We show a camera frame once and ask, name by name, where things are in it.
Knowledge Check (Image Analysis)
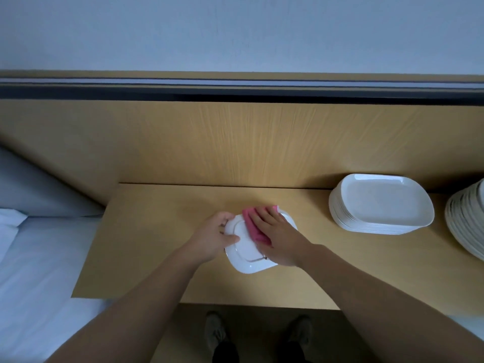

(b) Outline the person's right hand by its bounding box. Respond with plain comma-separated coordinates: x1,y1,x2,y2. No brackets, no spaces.
250,205,315,268

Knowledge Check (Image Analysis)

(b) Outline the person's left hand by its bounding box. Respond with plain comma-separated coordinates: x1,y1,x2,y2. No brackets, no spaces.
184,211,240,267

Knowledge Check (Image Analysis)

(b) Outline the pink cleaning cloth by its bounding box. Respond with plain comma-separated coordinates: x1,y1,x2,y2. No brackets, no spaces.
242,205,279,246

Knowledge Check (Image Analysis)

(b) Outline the white glossy rectangular plate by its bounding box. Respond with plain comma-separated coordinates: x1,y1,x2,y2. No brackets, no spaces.
224,211,298,274

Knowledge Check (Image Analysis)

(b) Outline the stack of white rectangular plates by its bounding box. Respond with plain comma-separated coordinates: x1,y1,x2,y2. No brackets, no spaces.
328,173,436,236

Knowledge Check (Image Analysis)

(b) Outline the stack of white round plates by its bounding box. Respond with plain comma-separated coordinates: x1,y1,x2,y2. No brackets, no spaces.
445,178,484,262

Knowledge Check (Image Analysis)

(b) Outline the person's right forearm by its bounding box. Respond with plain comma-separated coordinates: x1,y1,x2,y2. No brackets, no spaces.
298,244,484,363

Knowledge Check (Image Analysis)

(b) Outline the person's left forearm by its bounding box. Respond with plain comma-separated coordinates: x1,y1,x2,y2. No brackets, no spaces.
45,249,205,363

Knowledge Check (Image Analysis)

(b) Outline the white bed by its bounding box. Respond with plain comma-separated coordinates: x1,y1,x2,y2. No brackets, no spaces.
0,215,110,363

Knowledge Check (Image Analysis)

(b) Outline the grey upholstered headboard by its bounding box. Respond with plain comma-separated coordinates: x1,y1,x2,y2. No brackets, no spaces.
0,145,107,218

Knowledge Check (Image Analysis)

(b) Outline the white pillow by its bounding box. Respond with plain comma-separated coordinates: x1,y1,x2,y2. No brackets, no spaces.
0,208,29,262

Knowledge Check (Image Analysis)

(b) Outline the black wall rail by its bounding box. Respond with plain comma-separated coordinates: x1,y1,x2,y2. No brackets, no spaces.
0,78,484,106

